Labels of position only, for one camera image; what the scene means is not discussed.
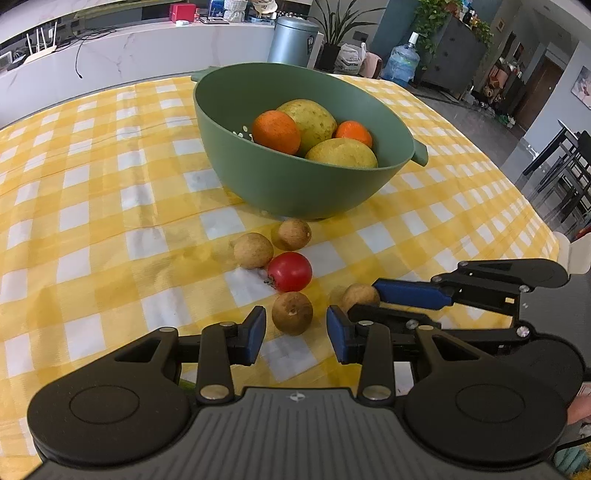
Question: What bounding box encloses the black dining table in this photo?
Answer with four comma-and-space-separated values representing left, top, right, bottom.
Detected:
522, 121, 591, 204

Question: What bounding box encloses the white ribbed vase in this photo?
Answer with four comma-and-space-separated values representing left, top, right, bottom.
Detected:
224, 0, 250, 23

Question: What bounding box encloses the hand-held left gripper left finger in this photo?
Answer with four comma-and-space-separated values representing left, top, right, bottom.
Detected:
113, 306, 267, 403

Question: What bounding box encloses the dark grey cabinet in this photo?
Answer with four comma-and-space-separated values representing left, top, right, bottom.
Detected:
418, 18, 490, 100

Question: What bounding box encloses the framed wall picture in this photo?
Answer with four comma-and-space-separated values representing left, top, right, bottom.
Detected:
571, 67, 591, 109

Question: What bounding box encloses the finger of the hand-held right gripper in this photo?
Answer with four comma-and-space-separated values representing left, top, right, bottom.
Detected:
373, 258, 568, 317
348, 305, 534, 355

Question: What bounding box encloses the green colander bowl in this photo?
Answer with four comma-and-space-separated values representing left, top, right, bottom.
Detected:
191, 63, 428, 220

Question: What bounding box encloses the yellow checked tablecloth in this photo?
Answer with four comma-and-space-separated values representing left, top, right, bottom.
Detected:
0, 74, 559, 462

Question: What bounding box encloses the black cable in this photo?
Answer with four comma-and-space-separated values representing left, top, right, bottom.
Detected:
74, 28, 116, 79

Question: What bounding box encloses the green pothos plant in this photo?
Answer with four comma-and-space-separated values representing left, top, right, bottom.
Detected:
413, 0, 462, 56

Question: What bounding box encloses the brown longan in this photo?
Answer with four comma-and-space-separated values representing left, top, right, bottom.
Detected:
271, 219, 311, 251
271, 292, 314, 337
233, 233, 274, 270
342, 283, 382, 315

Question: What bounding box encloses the orange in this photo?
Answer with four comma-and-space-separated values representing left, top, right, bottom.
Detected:
335, 121, 373, 148
252, 110, 302, 156

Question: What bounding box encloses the black dining chair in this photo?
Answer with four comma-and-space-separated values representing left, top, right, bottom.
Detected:
531, 134, 591, 241

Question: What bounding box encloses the white chair back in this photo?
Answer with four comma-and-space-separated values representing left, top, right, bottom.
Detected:
556, 233, 591, 278

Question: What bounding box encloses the brown wooden door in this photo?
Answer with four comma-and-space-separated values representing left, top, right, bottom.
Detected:
515, 58, 566, 132

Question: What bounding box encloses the yellow-green mango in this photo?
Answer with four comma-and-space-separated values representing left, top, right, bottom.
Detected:
305, 137, 378, 169
277, 99, 338, 158

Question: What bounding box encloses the red cherry tomato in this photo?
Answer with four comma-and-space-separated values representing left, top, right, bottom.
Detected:
267, 251, 313, 293

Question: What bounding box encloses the white router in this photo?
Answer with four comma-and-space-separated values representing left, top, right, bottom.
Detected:
22, 25, 58, 63

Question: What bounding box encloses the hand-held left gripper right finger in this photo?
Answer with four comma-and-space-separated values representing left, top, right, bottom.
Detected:
325, 305, 485, 401

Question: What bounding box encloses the person's right hand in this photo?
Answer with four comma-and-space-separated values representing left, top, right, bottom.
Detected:
567, 384, 591, 426

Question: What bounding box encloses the snake plant in black pot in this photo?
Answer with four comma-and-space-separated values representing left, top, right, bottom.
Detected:
307, 0, 386, 72

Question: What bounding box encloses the white plastic bag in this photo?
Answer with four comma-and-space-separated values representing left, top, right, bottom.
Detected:
336, 42, 368, 75

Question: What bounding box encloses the grey metal trash can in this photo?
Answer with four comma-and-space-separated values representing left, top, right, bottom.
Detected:
268, 16, 320, 70

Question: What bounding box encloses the blue water jug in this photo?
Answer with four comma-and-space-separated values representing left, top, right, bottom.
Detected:
383, 32, 421, 88

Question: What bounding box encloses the white marble tv console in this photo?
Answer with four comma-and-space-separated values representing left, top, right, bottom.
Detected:
0, 21, 324, 125

